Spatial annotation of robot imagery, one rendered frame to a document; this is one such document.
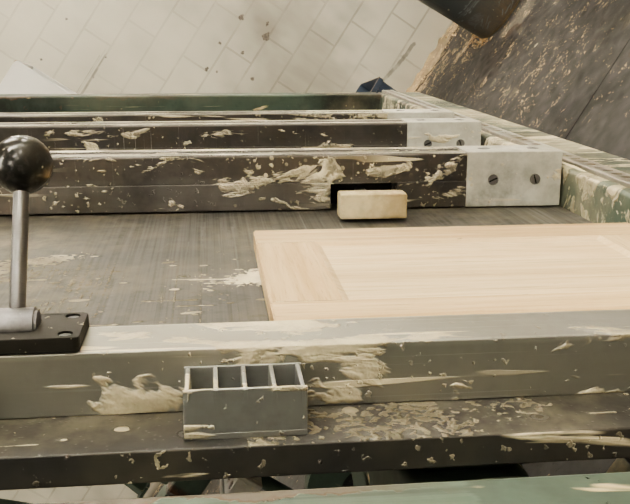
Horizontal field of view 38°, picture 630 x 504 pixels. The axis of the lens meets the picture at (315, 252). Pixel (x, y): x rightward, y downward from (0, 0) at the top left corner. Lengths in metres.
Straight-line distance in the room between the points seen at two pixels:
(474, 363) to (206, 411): 0.17
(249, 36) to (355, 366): 5.63
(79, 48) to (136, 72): 0.38
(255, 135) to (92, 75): 4.65
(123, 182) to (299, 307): 0.49
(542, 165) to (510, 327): 0.63
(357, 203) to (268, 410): 0.59
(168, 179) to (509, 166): 0.43
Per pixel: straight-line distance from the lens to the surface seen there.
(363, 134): 1.51
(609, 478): 0.40
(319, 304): 0.71
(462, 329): 0.59
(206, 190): 1.14
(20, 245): 0.59
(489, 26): 5.42
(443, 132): 1.54
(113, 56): 6.11
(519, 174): 1.20
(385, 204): 1.09
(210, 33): 6.13
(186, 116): 1.66
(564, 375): 0.60
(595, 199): 1.14
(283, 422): 0.53
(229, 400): 0.52
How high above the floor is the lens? 1.38
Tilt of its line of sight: 13 degrees down
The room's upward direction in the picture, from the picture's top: 58 degrees counter-clockwise
